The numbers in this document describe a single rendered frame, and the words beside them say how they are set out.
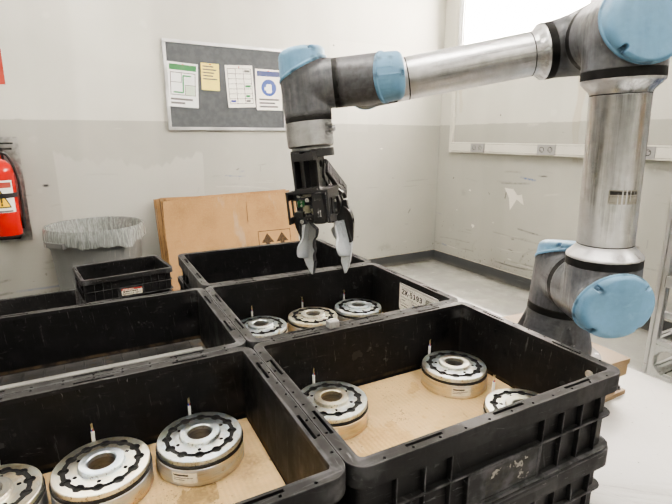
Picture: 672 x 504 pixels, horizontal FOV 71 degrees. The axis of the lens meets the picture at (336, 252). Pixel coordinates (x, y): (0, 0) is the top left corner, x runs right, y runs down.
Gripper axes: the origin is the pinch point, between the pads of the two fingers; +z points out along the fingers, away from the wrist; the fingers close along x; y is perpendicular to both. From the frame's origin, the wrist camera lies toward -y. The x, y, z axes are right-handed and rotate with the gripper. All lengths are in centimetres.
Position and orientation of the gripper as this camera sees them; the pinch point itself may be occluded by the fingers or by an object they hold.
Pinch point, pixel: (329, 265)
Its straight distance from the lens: 82.5
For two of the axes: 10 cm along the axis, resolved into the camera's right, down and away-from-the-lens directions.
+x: 9.5, -0.4, -3.1
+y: -2.9, 2.3, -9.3
